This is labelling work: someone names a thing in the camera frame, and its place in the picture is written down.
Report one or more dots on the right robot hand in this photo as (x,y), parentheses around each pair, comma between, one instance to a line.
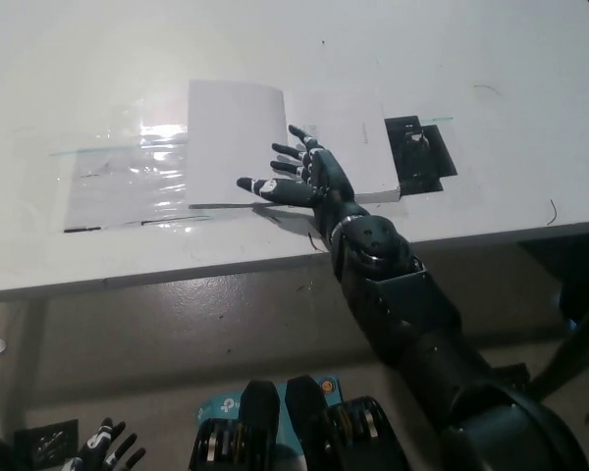
(329,181)

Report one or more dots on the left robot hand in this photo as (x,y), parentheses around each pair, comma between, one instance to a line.
(98,449)

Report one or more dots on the white paperback manual book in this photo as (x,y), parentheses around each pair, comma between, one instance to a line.
(226,147)

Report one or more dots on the black ribbed robot torso block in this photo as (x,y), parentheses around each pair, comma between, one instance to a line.
(306,417)
(257,412)

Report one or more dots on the clear plastic cover sheet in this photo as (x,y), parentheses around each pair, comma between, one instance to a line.
(162,132)

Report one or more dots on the black floor marker square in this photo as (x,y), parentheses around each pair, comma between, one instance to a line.
(513,375)
(44,441)

